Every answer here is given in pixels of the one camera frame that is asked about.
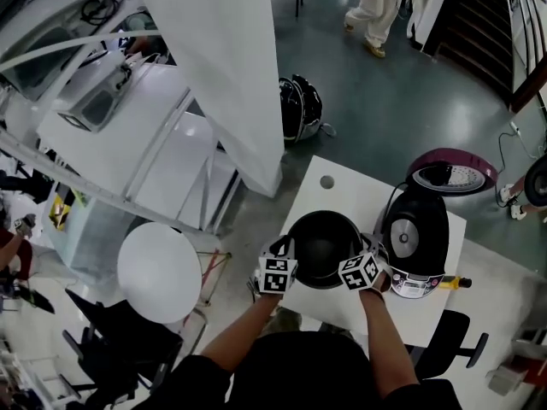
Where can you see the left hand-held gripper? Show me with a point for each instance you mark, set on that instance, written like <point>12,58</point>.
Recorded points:
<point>275,276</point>

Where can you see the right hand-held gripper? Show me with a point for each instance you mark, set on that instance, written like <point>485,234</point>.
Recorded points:
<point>361,271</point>

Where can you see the black pot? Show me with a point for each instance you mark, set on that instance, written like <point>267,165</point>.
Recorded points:
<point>325,237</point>

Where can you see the person's right forearm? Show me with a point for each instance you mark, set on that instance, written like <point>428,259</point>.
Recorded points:
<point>386,340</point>

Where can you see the person's left forearm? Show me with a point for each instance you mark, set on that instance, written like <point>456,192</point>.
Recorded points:
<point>239,335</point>

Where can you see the maroon rice cooker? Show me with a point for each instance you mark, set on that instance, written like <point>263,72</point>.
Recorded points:
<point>414,237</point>

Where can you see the white square table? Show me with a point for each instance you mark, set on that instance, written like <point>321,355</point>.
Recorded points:
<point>342,186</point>

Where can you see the yellow bottle with black cap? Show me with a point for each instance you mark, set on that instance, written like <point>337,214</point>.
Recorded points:
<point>453,282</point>

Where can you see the black office chair with armrests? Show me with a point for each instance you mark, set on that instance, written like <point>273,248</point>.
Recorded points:
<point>444,344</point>

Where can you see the person's black shirt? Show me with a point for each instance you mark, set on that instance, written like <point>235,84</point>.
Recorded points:
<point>299,374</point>

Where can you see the black backpack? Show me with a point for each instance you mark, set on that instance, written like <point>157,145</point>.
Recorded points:
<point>301,109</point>

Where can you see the white power strip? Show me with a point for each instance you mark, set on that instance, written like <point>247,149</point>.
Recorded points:
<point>515,128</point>

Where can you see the white metal shelving rack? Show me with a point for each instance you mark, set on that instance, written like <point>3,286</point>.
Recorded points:
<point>128,143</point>

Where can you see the grey small box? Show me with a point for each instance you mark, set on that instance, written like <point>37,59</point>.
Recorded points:
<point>506,380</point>

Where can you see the yellow black box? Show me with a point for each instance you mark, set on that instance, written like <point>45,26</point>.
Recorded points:
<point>60,212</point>

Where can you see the dark wooden staircase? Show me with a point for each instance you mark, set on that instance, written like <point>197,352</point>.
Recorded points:
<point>478,24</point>

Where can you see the black chrome-frame chair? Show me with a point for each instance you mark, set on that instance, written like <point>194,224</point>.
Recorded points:
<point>124,348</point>

